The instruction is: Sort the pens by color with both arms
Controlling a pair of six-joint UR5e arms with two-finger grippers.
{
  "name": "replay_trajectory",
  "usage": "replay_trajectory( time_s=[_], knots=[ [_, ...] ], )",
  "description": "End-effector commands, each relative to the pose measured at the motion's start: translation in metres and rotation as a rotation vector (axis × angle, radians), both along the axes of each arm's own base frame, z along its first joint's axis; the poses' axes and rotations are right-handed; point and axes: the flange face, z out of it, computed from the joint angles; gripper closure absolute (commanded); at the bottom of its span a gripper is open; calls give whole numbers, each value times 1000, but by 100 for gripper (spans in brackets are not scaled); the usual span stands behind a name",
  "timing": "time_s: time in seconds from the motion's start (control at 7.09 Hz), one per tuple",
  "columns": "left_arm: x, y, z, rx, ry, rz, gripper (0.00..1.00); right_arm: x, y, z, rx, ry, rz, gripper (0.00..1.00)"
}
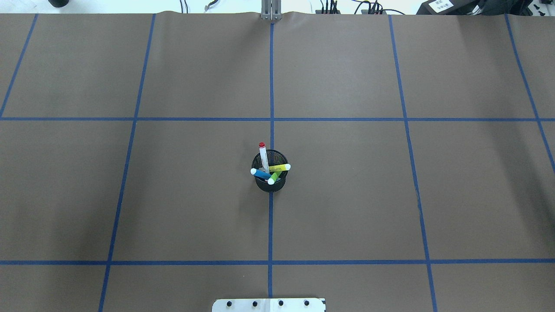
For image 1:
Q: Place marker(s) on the red white marker pen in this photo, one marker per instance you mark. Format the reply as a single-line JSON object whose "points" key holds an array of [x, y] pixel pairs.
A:
{"points": [[263, 156]]}

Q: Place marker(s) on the blue highlighter pen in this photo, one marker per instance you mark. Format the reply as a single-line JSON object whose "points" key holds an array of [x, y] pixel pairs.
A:
{"points": [[260, 174]]}

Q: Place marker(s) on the green highlighter pen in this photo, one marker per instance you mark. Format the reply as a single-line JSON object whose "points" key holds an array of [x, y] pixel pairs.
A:
{"points": [[274, 177]]}

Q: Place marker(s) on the black mesh pen holder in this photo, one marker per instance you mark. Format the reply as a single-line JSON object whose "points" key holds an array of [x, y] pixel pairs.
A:
{"points": [[275, 158]]}

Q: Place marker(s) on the yellow highlighter pen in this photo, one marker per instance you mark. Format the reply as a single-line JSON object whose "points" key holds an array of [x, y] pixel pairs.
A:
{"points": [[280, 168]]}

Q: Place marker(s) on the black label box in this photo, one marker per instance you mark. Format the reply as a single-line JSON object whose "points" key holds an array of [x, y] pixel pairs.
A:
{"points": [[447, 7]]}

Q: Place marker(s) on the aluminium frame post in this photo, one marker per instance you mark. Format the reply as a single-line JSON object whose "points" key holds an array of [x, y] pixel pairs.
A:
{"points": [[271, 10]]}

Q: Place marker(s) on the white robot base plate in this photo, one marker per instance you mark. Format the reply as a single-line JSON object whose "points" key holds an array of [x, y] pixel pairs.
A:
{"points": [[270, 305]]}

